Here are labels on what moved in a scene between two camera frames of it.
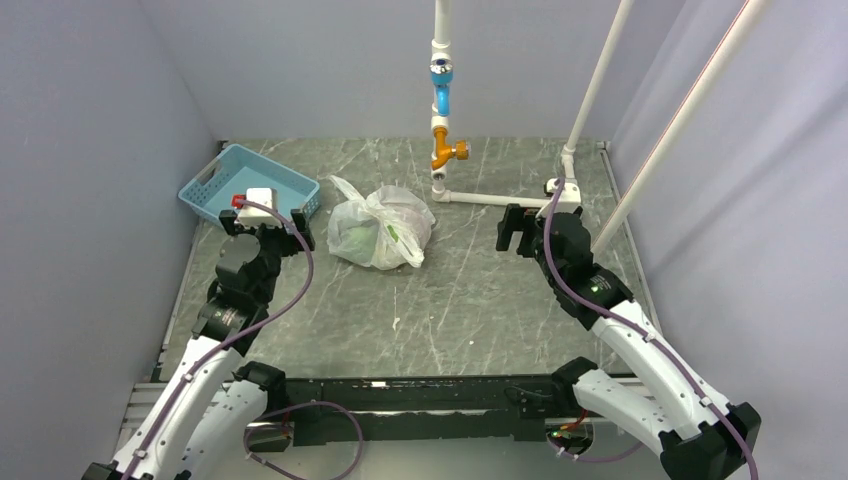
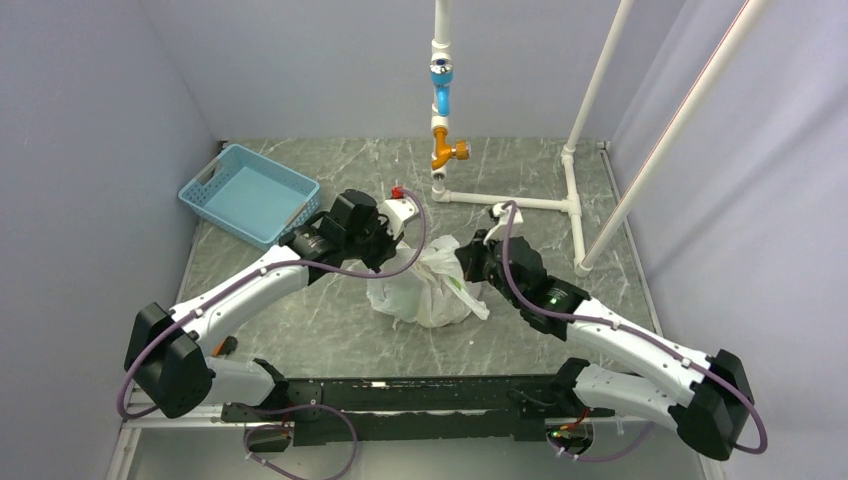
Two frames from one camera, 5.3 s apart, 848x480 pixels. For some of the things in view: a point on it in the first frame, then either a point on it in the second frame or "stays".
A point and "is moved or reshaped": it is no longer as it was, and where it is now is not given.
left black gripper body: (276, 242) → (373, 245)
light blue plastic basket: (235, 170) stays
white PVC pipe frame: (442, 54) stays
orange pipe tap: (445, 151) stays
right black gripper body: (538, 242) → (482, 266)
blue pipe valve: (441, 77) stays
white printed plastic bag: (388, 229) is moved or reshaped
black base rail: (420, 412) stays
